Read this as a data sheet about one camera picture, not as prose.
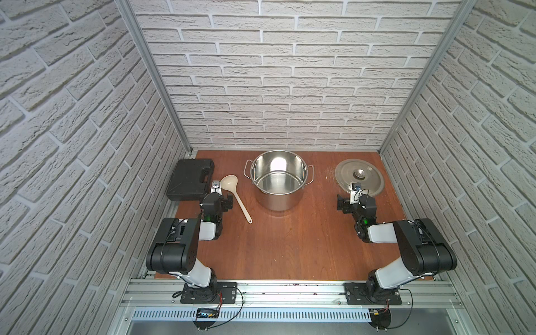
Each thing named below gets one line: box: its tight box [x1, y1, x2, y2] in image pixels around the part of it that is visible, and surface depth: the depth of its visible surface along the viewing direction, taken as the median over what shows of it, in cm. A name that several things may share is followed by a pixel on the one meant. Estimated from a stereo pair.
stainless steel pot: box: [243, 150, 315, 212], surface depth 99 cm
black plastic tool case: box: [166, 159, 215, 201], surface depth 102 cm
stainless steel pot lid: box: [334, 158, 385, 196], surface depth 109 cm
